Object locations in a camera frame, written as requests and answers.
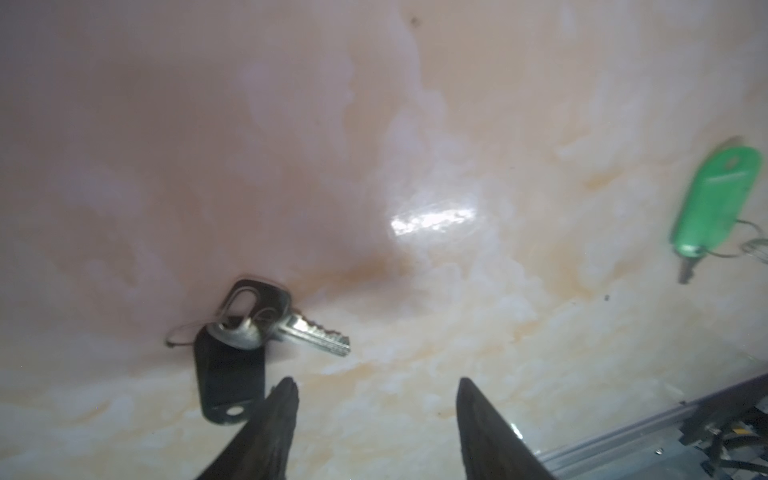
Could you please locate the black headed key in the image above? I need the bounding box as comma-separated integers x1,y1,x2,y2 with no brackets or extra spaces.
164,278,351,425

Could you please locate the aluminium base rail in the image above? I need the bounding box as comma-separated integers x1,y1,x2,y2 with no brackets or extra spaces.
538,374,767,479

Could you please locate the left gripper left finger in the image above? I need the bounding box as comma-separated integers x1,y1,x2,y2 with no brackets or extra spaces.
198,377,299,480

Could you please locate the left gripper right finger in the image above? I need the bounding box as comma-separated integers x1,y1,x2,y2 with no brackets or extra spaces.
456,377,555,480

